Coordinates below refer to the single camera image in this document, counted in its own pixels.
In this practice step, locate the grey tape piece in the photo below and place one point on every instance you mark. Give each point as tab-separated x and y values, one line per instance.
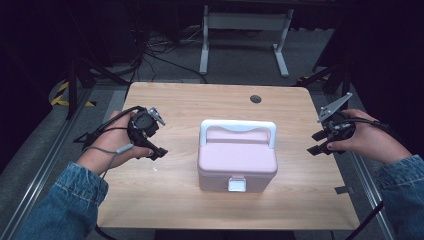
343	190

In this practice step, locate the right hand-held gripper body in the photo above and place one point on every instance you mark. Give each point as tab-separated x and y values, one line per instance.
333	120

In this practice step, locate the white metal table frame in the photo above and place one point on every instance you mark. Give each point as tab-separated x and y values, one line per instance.
245	36

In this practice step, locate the person's right hand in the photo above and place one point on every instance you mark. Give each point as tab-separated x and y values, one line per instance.
370	136

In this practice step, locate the person's left hand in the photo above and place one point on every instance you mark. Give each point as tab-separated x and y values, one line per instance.
110	144

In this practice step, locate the pink storage box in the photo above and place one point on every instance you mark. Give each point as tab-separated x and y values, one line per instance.
237	155

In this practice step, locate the black tripod stand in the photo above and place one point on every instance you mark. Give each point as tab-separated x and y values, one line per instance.
333	76
85	76

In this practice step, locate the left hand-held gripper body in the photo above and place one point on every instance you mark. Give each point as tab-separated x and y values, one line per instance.
142	124

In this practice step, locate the yellow black floor tape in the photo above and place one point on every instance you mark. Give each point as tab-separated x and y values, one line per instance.
66	97

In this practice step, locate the black table grommet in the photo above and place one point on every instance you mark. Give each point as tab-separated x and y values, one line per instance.
255	99

